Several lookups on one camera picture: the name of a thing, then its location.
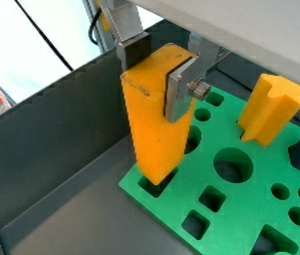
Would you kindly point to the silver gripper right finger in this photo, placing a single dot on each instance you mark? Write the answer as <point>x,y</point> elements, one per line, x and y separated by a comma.
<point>184,80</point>

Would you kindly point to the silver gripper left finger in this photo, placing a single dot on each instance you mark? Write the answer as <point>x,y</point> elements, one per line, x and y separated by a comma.
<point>132,38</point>

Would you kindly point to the yellow rectangular block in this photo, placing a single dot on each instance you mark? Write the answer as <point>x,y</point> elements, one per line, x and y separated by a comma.
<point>159,139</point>

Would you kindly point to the green shape sorter board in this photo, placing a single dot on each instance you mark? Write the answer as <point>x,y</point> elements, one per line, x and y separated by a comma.
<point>233,191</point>

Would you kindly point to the yellow star prism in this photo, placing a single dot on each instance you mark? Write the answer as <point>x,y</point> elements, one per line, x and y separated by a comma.
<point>272,106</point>

